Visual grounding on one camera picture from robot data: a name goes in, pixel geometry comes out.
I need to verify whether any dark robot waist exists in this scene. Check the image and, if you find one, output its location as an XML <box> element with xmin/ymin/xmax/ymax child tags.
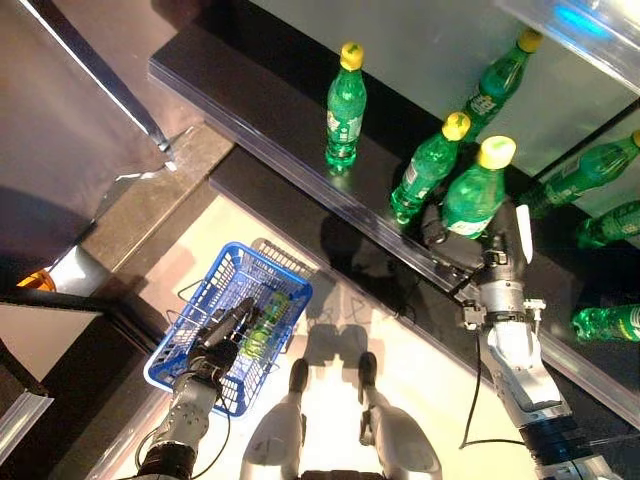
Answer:
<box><xmin>299</xmin><ymin>469</ymin><xmax>387</xmax><ymax>480</ymax></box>

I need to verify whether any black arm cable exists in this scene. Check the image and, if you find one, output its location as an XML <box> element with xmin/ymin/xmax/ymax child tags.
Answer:
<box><xmin>459</xmin><ymin>334</ymin><xmax>524</xmax><ymax>451</ymax></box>
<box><xmin>189</xmin><ymin>384</ymin><xmax>234</xmax><ymax>480</ymax></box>

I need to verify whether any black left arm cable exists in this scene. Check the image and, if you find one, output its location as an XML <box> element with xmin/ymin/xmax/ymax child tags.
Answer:
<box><xmin>189</xmin><ymin>384</ymin><xmax>234</xmax><ymax>480</ymax></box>

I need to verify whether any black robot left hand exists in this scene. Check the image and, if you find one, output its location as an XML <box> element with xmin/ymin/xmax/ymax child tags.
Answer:
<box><xmin>187</xmin><ymin>296</ymin><xmax>261</xmax><ymax>381</ymax></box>

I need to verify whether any orange plastic object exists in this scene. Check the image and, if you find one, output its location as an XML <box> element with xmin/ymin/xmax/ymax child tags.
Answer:
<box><xmin>16</xmin><ymin>269</ymin><xmax>57</xmax><ymax>292</ymax></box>

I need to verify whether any silver robot right leg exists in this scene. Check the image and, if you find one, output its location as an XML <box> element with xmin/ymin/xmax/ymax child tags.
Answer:
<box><xmin>357</xmin><ymin>351</ymin><xmax>444</xmax><ymax>480</ymax></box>

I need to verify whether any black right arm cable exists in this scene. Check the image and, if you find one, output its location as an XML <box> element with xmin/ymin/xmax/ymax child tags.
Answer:
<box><xmin>459</xmin><ymin>334</ymin><xmax>524</xmax><ymax>451</ymax></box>

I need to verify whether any brown stone floor plinth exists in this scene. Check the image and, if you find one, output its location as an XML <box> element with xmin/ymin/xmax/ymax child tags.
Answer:
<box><xmin>79</xmin><ymin>124</ymin><xmax>236</xmax><ymax>274</ymax></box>

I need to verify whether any blue plastic shopping basket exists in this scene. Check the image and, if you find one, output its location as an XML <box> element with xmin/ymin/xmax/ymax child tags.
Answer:
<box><xmin>143</xmin><ymin>242</ymin><xmax>314</xmax><ymax>419</ymax></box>

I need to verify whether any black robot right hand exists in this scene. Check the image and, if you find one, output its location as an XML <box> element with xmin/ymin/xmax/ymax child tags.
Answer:
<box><xmin>421</xmin><ymin>197</ymin><xmax>534</xmax><ymax>269</ymax></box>

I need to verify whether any brown curtain panel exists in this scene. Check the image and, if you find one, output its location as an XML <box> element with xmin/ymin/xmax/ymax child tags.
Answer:
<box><xmin>29</xmin><ymin>0</ymin><xmax>211</xmax><ymax>151</ymax></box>
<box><xmin>0</xmin><ymin>0</ymin><xmax>174</xmax><ymax>281</ymax></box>

